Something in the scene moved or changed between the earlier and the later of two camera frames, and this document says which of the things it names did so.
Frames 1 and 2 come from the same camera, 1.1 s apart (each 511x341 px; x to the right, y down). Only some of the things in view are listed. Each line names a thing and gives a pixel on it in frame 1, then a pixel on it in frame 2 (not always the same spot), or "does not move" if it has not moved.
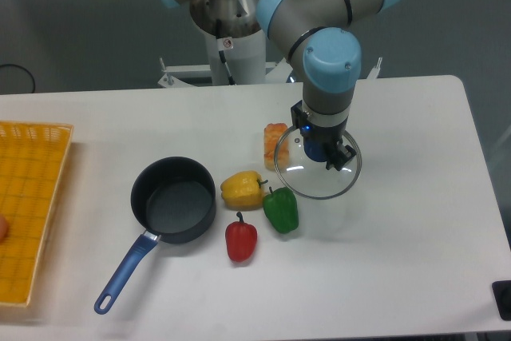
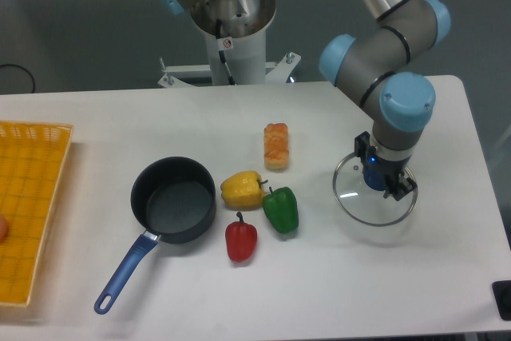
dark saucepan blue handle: [175, 198] does not move
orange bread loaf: [276, 147] does not move
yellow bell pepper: [243, 191] does not move
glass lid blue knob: [311, 178] → [365, 204]
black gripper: [336, 153] → [396, 186]
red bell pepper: [241, 238] does not move
